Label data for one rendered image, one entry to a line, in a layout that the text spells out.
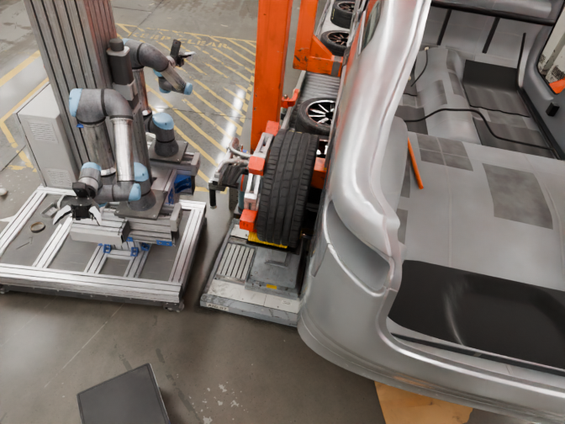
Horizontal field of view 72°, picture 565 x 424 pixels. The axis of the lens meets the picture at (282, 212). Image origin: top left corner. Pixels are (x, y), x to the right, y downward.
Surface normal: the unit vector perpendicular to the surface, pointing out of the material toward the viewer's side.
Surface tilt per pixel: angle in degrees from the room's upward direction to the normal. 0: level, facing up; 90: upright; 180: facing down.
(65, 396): 0
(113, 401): 0
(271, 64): 90
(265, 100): 90
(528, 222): 22
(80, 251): 0
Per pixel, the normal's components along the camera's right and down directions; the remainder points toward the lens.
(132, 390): 0.11, -0.71
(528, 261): 0.04, -0.44
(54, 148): -0.06, 0.69
